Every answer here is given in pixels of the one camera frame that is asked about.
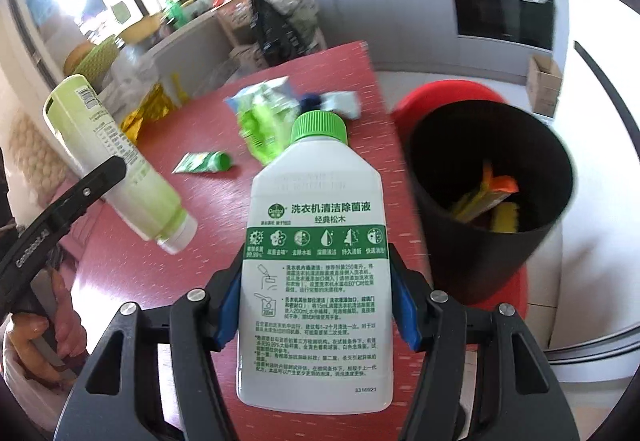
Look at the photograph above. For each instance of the clear plastic bag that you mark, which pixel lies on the clear plastic bag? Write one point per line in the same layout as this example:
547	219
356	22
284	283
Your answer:
130	71

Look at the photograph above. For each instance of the person's left hand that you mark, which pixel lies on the person's left hand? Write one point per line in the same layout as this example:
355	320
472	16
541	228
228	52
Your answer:
67	321

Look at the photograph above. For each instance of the beige quilted cushion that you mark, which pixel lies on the beige quilted cushion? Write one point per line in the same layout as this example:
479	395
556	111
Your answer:
32	156

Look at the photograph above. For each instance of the green tube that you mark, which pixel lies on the green tube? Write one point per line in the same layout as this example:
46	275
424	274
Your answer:
200	163

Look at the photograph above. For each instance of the golden foil bag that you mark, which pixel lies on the golden foil bag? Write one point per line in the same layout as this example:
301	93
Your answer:
150	110

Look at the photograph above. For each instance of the pale green bottle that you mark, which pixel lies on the pale green bottle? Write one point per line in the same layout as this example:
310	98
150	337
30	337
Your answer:
85	121

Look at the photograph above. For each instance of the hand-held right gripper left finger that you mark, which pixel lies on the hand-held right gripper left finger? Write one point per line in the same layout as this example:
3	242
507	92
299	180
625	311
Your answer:
227	308

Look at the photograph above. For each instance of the blue and white wrapper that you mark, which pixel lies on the blue and white wrapper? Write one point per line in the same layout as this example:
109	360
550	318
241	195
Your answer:
340	102

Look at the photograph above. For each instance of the black plastic bag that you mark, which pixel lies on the black plastic bag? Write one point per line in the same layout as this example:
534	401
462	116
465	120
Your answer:
280	31

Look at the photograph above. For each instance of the green plastic bag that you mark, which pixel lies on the green plastic bag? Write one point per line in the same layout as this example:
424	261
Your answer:
260	131

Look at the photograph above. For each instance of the yellow sponge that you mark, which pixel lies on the yellow sponge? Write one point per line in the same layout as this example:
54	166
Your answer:
506	218

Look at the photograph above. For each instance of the red plastic stool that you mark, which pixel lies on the red plastic stool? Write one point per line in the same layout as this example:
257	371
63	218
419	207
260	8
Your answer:
440	93

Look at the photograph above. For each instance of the green plastic basket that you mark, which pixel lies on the green plastic basket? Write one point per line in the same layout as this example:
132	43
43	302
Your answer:
97	61

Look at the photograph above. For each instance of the black trash bin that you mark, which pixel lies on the black trash bin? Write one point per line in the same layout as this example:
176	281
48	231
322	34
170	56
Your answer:
540	261

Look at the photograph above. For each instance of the orange packet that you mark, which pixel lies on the orange packet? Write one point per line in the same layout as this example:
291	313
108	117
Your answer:
500	182

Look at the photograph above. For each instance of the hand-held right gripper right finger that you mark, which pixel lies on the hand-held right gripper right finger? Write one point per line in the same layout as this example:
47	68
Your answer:
406	306

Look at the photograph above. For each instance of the cardboard box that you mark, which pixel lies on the cardboard box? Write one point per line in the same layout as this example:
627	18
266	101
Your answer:
544	86

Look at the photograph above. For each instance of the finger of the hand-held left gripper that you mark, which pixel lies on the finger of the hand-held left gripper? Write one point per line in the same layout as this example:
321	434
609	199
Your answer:
95	182

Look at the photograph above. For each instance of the green dish soap bottle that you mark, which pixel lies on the green dish soap bottle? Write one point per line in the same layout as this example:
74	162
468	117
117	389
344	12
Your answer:
176	13

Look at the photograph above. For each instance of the yellow bowl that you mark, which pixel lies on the yellow bowl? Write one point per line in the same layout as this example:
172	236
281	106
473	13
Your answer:
142	28

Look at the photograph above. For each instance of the white bottle with green cap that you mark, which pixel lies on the white bottle with green cap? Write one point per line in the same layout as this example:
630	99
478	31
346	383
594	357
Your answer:
315	231

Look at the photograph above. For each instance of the black built-in oven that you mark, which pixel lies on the black built-in oven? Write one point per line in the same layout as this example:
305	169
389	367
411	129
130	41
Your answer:
500	11

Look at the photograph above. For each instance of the orange round fruit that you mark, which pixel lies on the orange round fruit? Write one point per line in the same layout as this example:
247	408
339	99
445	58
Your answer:
77	58

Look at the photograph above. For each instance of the grey lower cabinets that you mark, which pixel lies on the grey lower cabinets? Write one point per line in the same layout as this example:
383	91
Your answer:
375	6

